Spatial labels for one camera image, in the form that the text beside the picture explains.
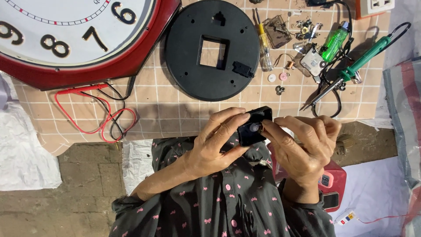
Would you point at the small metal fitting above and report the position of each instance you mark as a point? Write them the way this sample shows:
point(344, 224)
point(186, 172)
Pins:
point(280, 90)

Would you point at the red wall clock white face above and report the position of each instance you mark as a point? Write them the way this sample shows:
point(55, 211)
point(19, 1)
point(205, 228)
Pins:
point(75, 29)

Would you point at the black clock movement box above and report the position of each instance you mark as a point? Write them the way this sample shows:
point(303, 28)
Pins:
point(259, 115)

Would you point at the black test lead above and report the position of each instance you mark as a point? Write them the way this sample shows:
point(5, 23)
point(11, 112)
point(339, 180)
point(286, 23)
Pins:
point(131, 85)

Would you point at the white and orange power strip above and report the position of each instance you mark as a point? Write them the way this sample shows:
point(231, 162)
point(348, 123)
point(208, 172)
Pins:
point(378, 6)

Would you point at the white clock circuit module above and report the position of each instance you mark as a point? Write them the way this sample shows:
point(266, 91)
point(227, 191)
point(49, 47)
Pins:
point(311, 63)

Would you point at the white plastic sheet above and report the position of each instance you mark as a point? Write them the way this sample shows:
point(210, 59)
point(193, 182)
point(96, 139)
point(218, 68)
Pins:
point(23, 154)

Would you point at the heap of small metal parts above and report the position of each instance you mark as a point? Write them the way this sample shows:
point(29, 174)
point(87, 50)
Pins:
point(306, 31)

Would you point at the striped woven bag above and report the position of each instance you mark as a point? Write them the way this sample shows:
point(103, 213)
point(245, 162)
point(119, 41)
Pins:
point(406, 108)

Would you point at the dark shirt with pink bows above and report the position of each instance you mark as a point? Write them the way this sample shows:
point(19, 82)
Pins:
point(210, 204)

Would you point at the white plastic gear wheel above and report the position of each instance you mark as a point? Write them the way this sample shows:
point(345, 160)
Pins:
point(271, 78)
point(253, 128)

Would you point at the person's right hand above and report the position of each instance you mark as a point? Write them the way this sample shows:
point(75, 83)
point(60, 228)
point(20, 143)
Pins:
point(306, 151)

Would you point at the pale cloth sheet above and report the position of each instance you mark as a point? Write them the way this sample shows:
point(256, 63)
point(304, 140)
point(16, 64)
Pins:
point(371, 194)

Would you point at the beige checked cloth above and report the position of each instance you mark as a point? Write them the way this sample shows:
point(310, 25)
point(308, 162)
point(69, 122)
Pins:
point(164, 112)

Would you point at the dark clear plastic cover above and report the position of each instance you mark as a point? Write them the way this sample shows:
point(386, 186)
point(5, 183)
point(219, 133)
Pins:
point(277, 32)

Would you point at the red plastic case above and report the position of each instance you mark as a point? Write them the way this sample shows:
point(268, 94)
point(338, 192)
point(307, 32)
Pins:
point(337, 177)

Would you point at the black round clock back cover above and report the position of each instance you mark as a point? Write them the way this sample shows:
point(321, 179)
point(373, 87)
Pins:
point(184, 49)

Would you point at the pink plastic gear wheel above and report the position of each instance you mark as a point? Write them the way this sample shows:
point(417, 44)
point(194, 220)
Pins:
point(283, 76)

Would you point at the red test lead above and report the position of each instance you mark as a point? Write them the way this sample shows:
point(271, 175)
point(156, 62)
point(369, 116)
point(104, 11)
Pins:
point(82, 89)

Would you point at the green lighter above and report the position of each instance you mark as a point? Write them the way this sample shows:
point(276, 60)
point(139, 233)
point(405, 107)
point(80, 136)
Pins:
point(334, 42)

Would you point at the white crumpled plastic bag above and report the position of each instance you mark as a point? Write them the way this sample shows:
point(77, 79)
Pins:
point(136, 164)

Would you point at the person's left hand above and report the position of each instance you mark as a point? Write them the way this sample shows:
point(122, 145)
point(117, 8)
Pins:
point(207, 154)

